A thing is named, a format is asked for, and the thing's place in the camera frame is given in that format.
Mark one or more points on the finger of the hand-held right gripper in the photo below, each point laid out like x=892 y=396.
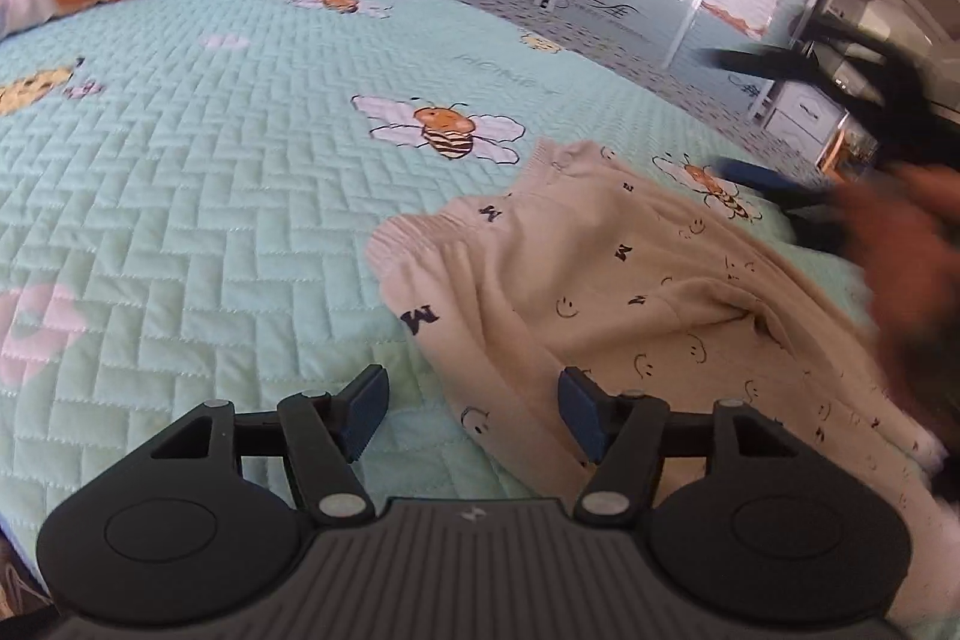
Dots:
x=757 y=175
x=772 y=61

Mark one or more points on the person's right hand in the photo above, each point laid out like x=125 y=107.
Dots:
x=907 y=265

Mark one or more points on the white drawer unit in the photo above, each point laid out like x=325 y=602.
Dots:
x=806 y=111

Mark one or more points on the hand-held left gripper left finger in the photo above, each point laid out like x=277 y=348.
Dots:
x=366 y=411

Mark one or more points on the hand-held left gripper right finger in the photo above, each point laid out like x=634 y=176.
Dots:
x=581 y=415

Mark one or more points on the beige printed pants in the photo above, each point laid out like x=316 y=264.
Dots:
x=600 y=280

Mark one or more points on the bee print bedspread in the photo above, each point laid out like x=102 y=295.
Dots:
x=225 y=197

